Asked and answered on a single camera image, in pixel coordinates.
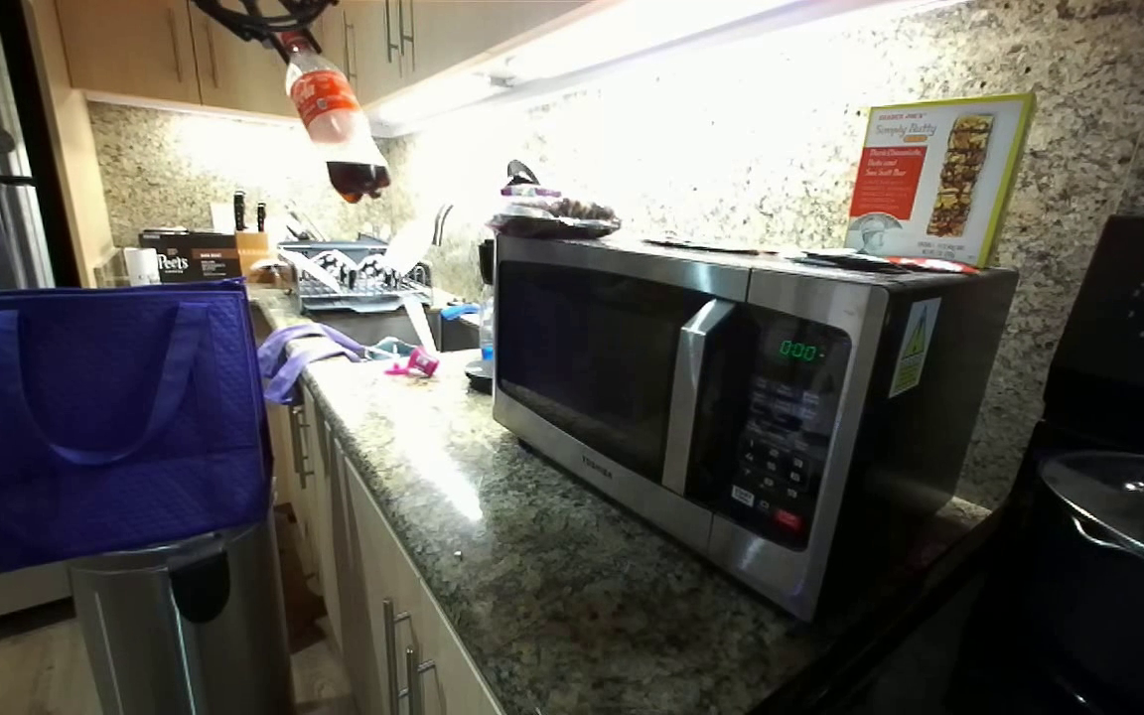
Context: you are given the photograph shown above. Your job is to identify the yellow-edged granola bar box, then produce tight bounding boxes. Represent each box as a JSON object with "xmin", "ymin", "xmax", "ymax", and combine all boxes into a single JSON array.
[{"xmin": 842, "ymin": 92, "xmax": 1036, "ymax": 271}]

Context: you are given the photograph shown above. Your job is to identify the purple cloth bag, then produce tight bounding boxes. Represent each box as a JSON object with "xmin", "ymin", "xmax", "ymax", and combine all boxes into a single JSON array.
[{"xmin": 255, "ymin": 320, "xmax": 368, "ymax": 408}]

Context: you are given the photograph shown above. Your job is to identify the small pink item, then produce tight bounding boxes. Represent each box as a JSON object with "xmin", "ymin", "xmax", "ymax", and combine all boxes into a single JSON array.
[{"xmin": 381, "ymin": 344, "xmax": 444, "ymax": 384}]

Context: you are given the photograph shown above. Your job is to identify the wooden knife block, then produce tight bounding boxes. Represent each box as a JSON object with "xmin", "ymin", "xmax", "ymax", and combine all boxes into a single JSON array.
[{"xmin": 230, "ymin": 194, "xmax": 274, "ymax": 283}]

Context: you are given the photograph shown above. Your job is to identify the grey dish rack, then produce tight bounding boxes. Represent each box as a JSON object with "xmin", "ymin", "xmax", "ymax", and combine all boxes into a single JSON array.
[{"xmin": 282, "ymin": 234, "xmax": 403, "ymax": 318}]

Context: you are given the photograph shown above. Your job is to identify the stainless steel microwave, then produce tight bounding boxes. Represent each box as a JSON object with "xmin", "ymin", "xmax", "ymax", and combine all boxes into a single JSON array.
[{"xmin": 488, "ymin": 234, "xmax": 1020, "ymax": 629}]

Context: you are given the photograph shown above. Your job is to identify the black cardboard box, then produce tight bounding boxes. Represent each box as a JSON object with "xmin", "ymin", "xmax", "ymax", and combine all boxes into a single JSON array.
[{"xmin": 133, "ymin": 232, "xmax": 242, "ymax": 284}]

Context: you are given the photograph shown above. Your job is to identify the coca-cola plastic bottle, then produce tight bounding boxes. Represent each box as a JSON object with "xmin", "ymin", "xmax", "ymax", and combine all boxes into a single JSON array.
[{"xmin": 282, "ymin": 45, "xmax": 392, "ymax": 208}]

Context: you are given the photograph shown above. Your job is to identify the wooden upper cabinets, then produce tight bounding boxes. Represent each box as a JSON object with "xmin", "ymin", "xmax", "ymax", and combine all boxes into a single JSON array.
[{"xmin": 21, "ymin": 0, "xmax": 603, "ymax": 136}]

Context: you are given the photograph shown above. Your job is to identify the under-cabinet light strip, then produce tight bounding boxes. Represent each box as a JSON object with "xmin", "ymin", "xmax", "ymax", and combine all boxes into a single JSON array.
[{"xmin": 328, "ymin": 0, "xmax": 895, "ymax": 143}]

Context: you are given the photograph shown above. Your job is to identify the stainless steel trash can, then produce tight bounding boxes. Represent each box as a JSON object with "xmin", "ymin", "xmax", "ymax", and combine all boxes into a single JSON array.
[{"xmin": 68, "ymin": 520, "xmax": 295, "ymax": 715}]

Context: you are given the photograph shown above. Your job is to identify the light lower cabinets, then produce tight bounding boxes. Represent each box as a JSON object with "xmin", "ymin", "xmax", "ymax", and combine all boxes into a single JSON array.
[{"xmin": 267, "ymin": 389, "xmax": 503, "ymax": 715}]

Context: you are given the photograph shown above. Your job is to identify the small blue bottle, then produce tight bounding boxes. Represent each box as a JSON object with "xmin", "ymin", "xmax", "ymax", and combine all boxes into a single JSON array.
[{"xmin": 471, "ymin": 304, "xmax": 501, "ymax": 378}]

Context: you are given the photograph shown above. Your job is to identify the black electric stove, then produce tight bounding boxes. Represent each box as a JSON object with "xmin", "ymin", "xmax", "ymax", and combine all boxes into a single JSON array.
[{"xmin": 756, "ymin": 216, "xmax": 1144, "ymax": 715}]

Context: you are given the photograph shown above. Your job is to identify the white cup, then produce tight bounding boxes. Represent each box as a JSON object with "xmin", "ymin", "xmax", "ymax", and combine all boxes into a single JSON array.
[{"xmin": 117, "ymin": 246, "xmax": 166, "ymax": 291}]

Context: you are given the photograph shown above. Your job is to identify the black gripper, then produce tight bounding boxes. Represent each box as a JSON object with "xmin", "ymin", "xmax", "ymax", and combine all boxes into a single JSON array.
[{"xmin": 192, "ymin": 0, "xmax": 337, "ymax": 62}]

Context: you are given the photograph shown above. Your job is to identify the white plastic container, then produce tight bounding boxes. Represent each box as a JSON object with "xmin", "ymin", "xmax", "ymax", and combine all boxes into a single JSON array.
[{"xmin": 385, "ymin": 202, "xmax": 455, "ymax": 274}]

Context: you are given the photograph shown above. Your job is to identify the blue fabric tote bag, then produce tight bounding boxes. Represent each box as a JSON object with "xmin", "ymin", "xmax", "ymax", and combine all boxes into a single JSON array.
[{"xmin": 0, "ymin": 279, "xmax": 268, "ymax": 576}]

